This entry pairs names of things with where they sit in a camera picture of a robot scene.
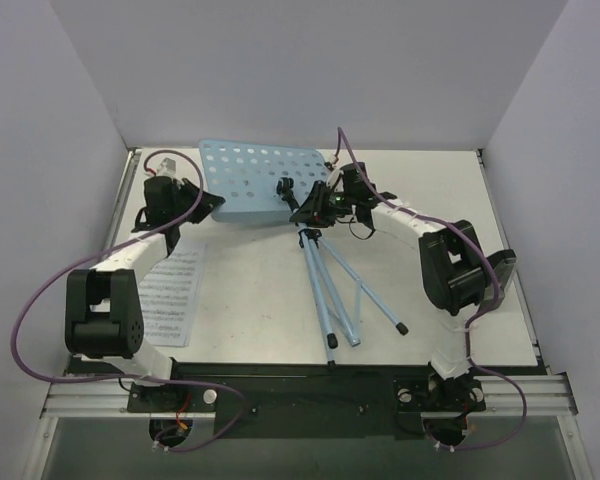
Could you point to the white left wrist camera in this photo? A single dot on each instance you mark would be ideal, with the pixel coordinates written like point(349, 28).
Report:
point(166, 168)

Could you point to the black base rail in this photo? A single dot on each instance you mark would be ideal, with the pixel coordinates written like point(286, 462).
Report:
point(231, 383)

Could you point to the sheet music page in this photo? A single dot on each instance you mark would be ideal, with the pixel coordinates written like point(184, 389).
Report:
point(169, 295)

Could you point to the aluminium frame rail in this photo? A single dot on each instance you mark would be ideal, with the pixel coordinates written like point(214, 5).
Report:
point(546, 396)

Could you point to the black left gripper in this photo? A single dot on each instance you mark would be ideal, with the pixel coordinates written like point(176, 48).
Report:
point(200, 201)

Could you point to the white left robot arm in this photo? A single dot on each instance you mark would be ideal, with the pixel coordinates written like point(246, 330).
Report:
point(103, 314)

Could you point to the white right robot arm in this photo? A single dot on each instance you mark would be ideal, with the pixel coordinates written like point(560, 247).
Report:
point(455, 272)

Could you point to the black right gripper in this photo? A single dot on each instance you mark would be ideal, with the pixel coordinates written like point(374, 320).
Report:
point(316, 201)

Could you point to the black metronome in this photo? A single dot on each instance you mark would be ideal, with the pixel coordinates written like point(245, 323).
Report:
point(504, 265)

